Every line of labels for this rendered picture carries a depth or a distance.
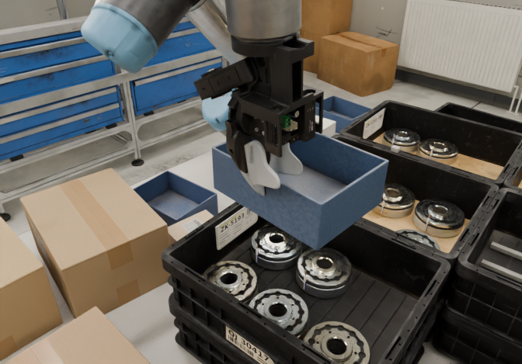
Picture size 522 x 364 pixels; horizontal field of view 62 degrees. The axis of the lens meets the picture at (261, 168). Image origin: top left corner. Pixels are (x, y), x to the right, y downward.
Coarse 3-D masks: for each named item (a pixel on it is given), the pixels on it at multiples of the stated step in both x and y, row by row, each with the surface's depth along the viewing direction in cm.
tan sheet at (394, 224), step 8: (416, 200) 105; (368, 216) 100; (376, 216) 100; (408, 216) 100; (384, 224) 97; (392, 224) 97; (400, 224) 97; (408, 224) 97; (464, 224) 97; (440, 240) 93; (448, 240) 93; (456, 240) 93; (440, 248) 90; (448, 248) 90
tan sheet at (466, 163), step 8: (416, 152) 126; (456, 160) 122; (464, 160) 122; (472, 160) 122; (480, 160) 122; (464, 168) 118; (472, 168) 118; (480, 168) 118; (488, 168) 118; (496, 168) 118; (488, 176) 114; (496, 176) 114
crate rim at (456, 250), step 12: (360, 144) 109; (372, 144) 108; (396, 156) 104; (408, 156) 103; (432, 168) 99; (444, 168) 98; (468, 180) 95; (480, 180) 94; (492, 192) 90; (480, 204) 87; (480, 216) 83; (384, 228) 80; (468, 228) 80; (408, 240) 77; (432, 252) 75; (444, 252) 75; (456, 252) 75
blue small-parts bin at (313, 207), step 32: (224, 160) 61; (320, 160) 68; (352, 160) 64; (384, 160) 60; (224, 192) 64; (256, 192) 58; (288, 192) 54; (320, 192) 64; (352, 192) 55; (288, 224) 56; (320, 224) 52
